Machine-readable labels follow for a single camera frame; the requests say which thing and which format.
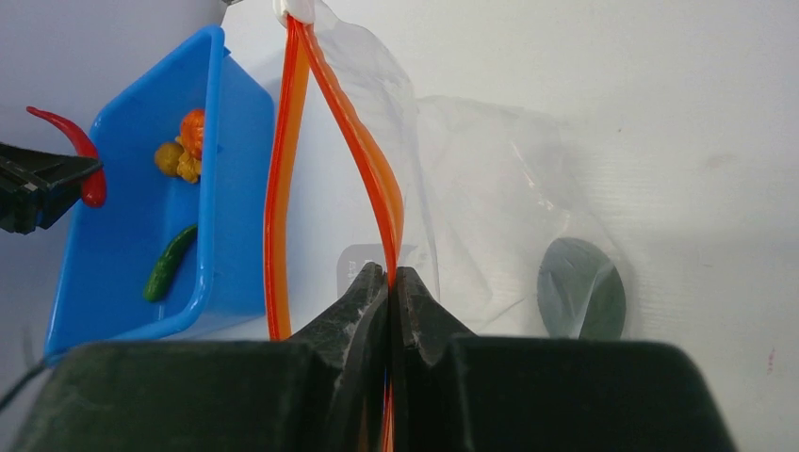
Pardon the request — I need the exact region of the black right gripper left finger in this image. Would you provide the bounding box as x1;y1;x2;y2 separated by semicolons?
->
12;263;387;451

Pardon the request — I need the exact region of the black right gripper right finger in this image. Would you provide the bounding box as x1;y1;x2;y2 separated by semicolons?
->
391;267;735;451

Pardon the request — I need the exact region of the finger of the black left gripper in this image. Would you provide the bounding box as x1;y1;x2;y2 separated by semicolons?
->
1;143;103;234

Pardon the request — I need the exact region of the red toy chili pepper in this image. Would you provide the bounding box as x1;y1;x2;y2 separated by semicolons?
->
25;105;107;208

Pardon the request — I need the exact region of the round brown fried ball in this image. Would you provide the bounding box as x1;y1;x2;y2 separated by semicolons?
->
154;142;184;177

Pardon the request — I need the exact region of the green toy avocado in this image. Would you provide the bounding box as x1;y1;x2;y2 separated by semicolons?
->
536;237;627;341

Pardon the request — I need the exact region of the orange toy pumpkin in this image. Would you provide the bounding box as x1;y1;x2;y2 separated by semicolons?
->
179;108;204;160

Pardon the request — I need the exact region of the yellow fried food piece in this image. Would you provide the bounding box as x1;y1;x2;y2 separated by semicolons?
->
176;151;202;184

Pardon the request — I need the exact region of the green toy chili pepper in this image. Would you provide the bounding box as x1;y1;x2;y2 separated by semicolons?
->
142;224;198;303

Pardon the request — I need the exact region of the blue plastic bin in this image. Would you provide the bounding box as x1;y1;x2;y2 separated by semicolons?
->
44;25;275;357

